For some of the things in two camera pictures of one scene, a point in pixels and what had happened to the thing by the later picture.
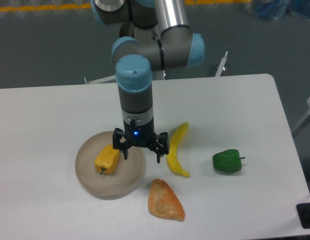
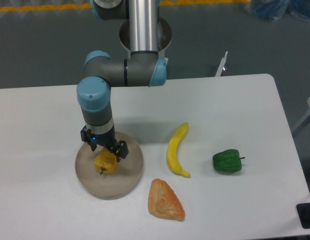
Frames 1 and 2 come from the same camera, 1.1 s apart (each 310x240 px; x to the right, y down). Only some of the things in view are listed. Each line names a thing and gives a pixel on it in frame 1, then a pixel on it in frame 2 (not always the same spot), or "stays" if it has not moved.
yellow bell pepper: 106,159 stays
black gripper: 141,135 → 108,139
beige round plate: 127,176 stays
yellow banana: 172,159 stays
